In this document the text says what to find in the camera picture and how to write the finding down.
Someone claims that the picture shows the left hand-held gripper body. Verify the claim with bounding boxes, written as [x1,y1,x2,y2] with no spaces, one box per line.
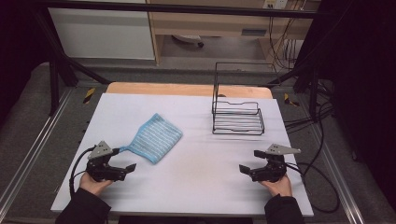
[85,140,128,183]

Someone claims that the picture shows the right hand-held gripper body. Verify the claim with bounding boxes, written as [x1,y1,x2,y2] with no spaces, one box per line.
[250,143,302,184]

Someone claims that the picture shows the blue striped cloth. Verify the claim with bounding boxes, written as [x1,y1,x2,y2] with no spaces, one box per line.
[119,113,184,165]

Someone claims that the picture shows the black wire rack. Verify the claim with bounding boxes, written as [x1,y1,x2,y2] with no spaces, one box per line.
[211,62,281,136]

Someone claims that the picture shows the person's right hand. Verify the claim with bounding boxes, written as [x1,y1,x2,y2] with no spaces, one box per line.
[260,174,293,198]

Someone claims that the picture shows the person's left hand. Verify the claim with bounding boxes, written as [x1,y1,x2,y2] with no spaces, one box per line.
[78,172,115,197]

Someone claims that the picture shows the white table cover board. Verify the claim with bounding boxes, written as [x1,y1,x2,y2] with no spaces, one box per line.
[50,92,315,217]

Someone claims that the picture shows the black metal stand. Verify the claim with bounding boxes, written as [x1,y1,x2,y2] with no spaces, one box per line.
[267,46,334,122]
[34,8,112,117]

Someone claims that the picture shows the wooden table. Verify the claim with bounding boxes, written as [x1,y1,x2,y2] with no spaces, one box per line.
[106,81,274,100]

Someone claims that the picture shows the white cabinet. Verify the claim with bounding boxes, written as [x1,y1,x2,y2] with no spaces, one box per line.
[48,7,156,61]

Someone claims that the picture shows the dark curtain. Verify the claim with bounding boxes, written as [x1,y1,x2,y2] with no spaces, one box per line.
[320,0,396,213]
[0,0,52,125]

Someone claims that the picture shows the office chair base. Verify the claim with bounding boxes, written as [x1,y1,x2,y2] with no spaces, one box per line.
[171,34,205,49]

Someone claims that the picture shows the light wooden desk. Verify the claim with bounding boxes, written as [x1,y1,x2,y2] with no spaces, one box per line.
[146,0,321,65]

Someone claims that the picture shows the black metal crossbar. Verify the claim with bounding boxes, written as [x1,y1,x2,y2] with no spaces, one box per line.
[34,0,328,19]

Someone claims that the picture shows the left hand-held gripper cable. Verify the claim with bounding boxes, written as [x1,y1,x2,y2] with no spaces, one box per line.
[68,146,96,198]

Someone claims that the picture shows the hand-held gripper cable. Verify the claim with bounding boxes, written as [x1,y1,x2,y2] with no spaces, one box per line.
[284,161,341,215]
[68,146,96,198]

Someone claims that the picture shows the right hand-held gripper cable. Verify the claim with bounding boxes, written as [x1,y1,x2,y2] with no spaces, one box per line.
[284,161,341,215]

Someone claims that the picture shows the black floor cables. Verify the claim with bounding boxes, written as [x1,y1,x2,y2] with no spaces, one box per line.
[283,102,334,133]

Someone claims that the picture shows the aluminium rail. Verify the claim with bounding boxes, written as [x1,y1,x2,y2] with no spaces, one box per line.
[0,88,75,213]
[306,122,366,224]

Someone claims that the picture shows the hanging black cables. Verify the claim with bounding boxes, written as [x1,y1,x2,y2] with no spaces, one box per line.
[268,15,301,71]

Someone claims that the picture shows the wall socket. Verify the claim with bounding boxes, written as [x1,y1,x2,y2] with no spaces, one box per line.
[262,0,289,9]

